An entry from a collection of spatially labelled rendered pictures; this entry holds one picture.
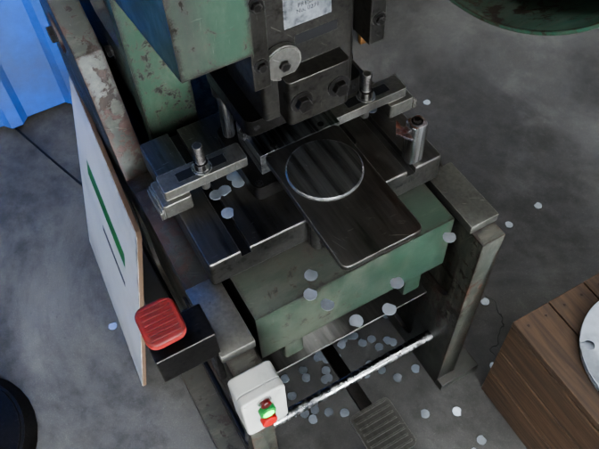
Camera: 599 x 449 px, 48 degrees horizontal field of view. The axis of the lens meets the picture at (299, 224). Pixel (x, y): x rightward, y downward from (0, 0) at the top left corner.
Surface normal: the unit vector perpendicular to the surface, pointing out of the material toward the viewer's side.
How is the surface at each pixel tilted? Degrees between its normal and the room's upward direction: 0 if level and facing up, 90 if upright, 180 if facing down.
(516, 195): 0
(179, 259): 0
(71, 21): 31
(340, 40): 90
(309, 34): 90
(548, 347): 0
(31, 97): 90
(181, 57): 90
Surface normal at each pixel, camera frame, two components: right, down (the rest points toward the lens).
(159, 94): 0.49, 0.70
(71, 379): -0.04, -0.57
